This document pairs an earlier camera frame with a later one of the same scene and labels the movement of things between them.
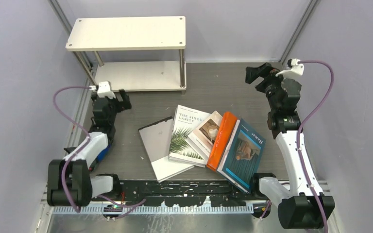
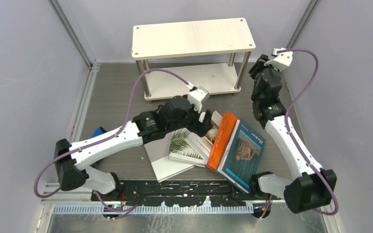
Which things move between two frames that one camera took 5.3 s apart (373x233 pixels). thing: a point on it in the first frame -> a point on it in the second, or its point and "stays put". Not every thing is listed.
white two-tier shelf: x=97 y=35 -> x=213 y=54
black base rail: x=183 y=192 stays put
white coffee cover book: x=203 y=136 stays put
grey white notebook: x=157 y=136 stays put
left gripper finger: x=127 y=104 -> x=206 y=125
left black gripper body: x=115 y=108 -> x=191 y=122
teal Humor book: x=241 y=158 stays put
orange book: x=226 y=127 stays put
